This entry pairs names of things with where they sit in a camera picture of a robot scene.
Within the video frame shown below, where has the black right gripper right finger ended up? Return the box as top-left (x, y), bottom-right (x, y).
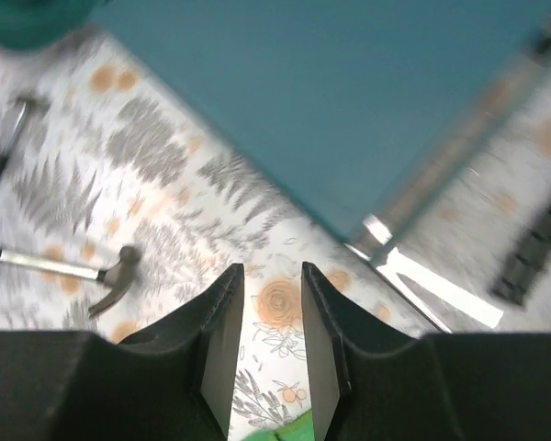
top-left (301, 262), bottom-right (551, 440)

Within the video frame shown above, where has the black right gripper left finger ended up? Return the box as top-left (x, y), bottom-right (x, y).
top-left (0, 264), bottom-right (244, 440)

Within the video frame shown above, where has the small claw hammer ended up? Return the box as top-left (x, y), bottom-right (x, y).
top-left (0, 245), bottom-right (142, 319)

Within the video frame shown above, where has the black handle tool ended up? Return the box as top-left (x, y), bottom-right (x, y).
top-left (490, 201), bottom-right (551, 306)

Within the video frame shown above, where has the black rubber mallet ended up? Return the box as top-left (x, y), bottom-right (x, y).
top-left (0, 93), bottom-right (51, 179)

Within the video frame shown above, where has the green cloth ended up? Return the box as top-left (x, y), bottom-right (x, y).
top-left (244, 411), bottom-right (315, 441)

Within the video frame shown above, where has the clear plastic container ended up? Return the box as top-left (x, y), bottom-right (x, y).
top-left (349, 18), bottom-right (551, 333)

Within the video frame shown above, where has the teal box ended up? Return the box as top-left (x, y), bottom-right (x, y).
top-left (94, 1), bottom-right (551, 243)

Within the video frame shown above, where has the dark green garment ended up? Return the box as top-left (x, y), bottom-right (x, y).
top-left (0, 0), bottom-right (105, 51)

